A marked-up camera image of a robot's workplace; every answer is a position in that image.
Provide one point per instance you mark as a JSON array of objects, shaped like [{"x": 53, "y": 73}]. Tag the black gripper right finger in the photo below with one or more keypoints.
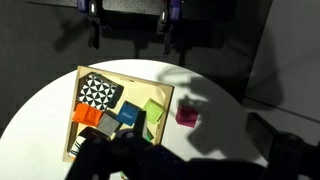
[{"x": 261, "y": 133}]

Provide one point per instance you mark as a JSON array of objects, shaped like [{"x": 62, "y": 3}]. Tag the shallow wooden box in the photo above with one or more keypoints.
[{"x": 140, "y": 91}]

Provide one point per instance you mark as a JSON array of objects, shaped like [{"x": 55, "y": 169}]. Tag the small green cube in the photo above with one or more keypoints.
[{"x": 149, "y": 135}]

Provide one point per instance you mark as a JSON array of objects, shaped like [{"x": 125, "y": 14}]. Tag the large black white patterned cube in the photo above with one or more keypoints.
[{"x": 96, "y": 91}]

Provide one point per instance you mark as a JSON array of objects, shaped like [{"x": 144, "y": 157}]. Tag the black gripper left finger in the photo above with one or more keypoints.
[{"x": 140, "y": 121}]

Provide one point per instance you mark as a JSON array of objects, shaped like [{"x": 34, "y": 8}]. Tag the purple black spring clamp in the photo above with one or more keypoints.
[
  {"x": 168, "y": 23},
  {"x": 93, "y": 23}
]

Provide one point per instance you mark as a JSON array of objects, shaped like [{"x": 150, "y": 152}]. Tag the blue cube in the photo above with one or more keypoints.
[{"x": 127, "y": 114}]

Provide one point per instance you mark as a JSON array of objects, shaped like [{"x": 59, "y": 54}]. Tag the grey cube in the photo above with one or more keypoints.
[{"x": 108, "y": 125}]

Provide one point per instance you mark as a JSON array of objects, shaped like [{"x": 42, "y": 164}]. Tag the grey partition board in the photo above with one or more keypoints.
[{"x": 290, "y": 50}]

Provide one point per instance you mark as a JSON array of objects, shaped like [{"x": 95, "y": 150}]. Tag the yellow-green cube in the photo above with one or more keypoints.
[{"x": 154, "y": 111}]

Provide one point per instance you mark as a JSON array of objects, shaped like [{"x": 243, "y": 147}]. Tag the orange cube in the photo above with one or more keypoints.
[{"x": 86, "y": 115}]

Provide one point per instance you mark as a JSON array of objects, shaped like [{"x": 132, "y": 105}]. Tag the black white striped cube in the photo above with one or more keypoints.
[{"x": 77, "y": 145}]

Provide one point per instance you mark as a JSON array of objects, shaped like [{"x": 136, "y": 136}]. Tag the magenta cube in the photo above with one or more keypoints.
[{"x": 186, "y": 116}]

